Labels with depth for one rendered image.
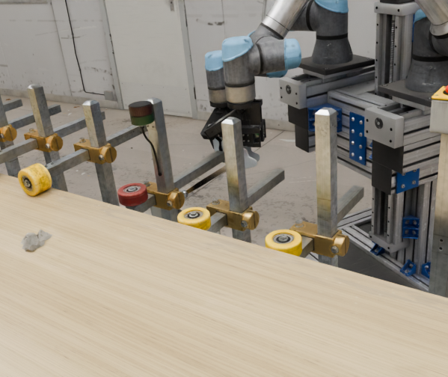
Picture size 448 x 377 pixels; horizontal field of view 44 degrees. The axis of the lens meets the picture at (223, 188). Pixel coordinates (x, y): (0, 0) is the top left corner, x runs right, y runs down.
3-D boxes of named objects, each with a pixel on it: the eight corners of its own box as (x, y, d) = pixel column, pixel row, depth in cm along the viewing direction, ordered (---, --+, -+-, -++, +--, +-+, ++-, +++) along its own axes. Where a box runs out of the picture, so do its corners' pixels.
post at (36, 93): (67, 215, 196) (35, 82, 175) (74, 217, 194) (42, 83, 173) (60, 219, 193) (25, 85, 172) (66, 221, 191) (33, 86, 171)
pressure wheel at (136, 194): (137, 215, 161) (131, 179, 156) (158, 220, 156) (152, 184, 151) (118, 227, 155) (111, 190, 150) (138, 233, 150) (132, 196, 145)
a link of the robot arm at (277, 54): (287, 32, 143) (246, 38, 141) (303, 39, 133) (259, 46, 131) (288, 63, 146) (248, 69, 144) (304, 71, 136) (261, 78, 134)
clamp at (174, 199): (151, 196, 166) (149, 180, 163) (186, 204, 158) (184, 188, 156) (138, 203, 161) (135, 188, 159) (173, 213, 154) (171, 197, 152)
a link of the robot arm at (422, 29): (440, 46, 168) (443, -1, 162) (467, 54, 156) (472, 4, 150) (404, 51, 166) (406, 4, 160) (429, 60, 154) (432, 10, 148)
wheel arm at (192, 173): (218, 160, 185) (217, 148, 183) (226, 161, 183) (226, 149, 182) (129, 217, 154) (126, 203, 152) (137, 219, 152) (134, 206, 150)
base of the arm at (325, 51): (336, 53, 216) (336, 27, 212) (360, 59, 203) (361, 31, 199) (304, 60, 210) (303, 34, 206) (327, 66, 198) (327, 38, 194)
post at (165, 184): (175, 248, 168) (151, 96, 147) (184, 251, 166) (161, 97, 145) (167, 254, 165) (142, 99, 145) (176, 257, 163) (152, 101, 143)
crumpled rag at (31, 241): (28, 233, 134) (26, 224, 133) (54, 232, 133) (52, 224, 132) (11, 252, 127) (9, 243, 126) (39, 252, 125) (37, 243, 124)
